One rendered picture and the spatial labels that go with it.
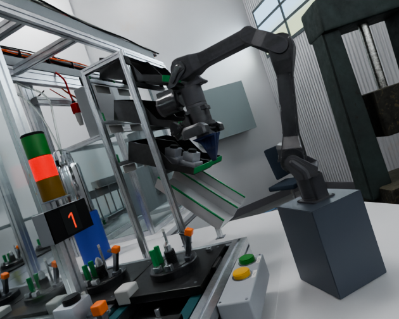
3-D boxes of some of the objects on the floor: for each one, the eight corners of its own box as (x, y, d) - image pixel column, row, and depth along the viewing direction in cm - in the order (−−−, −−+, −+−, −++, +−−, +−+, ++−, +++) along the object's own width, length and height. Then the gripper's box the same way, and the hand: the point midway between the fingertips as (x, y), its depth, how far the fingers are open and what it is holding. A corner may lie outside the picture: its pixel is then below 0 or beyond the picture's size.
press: (509, 209, 243) (408, -121, 235) (433, 256, 216) (315, -116, 207) (421, 203, 312) (340, -53, 303) (354, 238, 284) (263, -43, 275)
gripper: (194, 99, 70) (216, 162, 71) (216, 102, 88) (233, 152, 88) (171, 107, 72) (192, 169, 73) (197, 109, 90) (213, 159, 90)
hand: (210, 148), depth 80 cm, fingers closed
